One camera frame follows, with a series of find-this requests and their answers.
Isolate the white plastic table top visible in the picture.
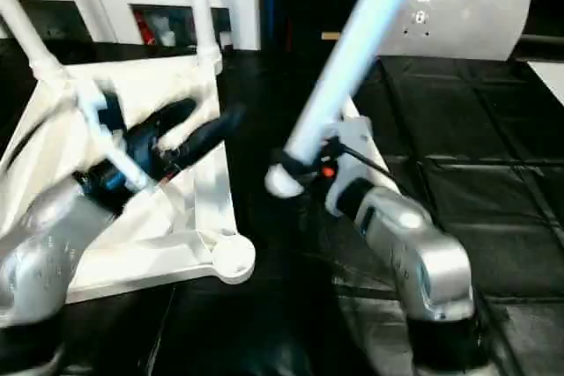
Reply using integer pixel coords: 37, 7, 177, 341
0, 54, 257, 306

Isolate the white plastic table leg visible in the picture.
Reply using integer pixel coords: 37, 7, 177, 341
339, 96, 392, 178
263, 0, 436, 200
0, 0, 72, 83
182, 0, 225, 72

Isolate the red bottle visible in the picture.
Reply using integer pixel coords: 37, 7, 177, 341
133, 11, 154, 46

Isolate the black padded work mat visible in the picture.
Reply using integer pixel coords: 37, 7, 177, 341
0, 36, 564, 376

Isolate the grey printed cushion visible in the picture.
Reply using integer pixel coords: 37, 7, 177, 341
376, 0, 534, 63

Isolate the white flat board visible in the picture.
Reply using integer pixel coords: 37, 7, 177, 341
526, 58, 564, 107

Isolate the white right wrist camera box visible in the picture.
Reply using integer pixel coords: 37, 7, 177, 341
323, 115, 375, 219

